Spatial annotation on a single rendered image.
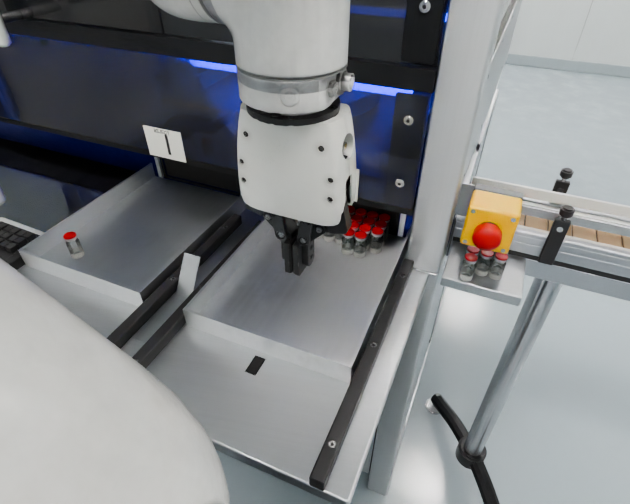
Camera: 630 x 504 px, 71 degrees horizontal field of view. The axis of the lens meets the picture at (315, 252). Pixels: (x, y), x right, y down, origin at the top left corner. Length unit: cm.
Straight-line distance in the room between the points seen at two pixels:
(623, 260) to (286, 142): 65
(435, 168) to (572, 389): 136
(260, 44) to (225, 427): 44
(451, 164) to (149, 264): 52
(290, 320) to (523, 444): 116
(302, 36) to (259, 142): 10
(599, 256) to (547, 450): 97
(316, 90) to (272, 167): 8
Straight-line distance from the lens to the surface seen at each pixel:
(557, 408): 183
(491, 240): 68
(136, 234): 91
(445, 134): 65
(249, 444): 58
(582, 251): 86
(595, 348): 209
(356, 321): 68
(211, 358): 65
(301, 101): 33
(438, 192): 69
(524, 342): 107
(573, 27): 531
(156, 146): 92
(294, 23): 32
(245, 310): 70
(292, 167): 37
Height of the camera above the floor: 139
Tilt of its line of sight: 39 degrees down
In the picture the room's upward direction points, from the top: straight up
